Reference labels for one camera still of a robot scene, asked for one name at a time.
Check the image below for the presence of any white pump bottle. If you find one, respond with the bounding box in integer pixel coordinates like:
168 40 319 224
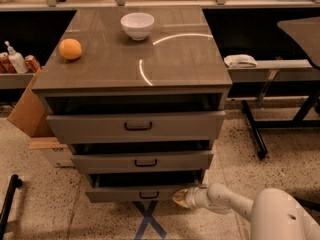
5 41 28 74

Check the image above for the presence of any black side table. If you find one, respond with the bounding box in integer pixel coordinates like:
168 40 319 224
241 17 320 159

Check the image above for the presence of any red soda can left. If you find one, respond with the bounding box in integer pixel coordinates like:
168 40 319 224
0 52 16 73

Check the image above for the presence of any orange fruit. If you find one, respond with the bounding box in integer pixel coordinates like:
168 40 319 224
59 38 82 60

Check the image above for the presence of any grey drawer cabinet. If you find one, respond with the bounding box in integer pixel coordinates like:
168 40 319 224
31 5 233 188

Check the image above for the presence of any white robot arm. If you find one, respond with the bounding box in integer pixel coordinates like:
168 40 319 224
173 183 320 240

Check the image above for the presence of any white cardboard box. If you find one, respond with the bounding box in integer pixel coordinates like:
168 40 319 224
29 137 73 168

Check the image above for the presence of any white ceramic bowl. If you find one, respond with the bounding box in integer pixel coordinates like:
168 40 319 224
120 12 155 41

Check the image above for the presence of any folded white cloth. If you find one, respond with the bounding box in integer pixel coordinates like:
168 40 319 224
224 54 257 68

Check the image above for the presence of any brown cardboard box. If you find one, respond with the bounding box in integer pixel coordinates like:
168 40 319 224
7 72 54 138

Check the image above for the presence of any black chair base leg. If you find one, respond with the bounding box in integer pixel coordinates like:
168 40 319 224
296 198 320 212

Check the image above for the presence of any grey drawer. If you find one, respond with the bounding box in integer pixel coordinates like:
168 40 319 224
86 170 205 203
71 150 213 174
47 111 225 144

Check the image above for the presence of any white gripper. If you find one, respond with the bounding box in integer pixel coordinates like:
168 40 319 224
172 187 212 210

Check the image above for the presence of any red soda can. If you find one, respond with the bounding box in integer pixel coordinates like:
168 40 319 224
0 52 16 73
25 55 41 72

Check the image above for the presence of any black stand leg left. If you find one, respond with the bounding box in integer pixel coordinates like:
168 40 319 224
0 174 22 240

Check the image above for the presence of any blue tape cross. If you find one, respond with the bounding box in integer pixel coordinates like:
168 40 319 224
133 201 167 240

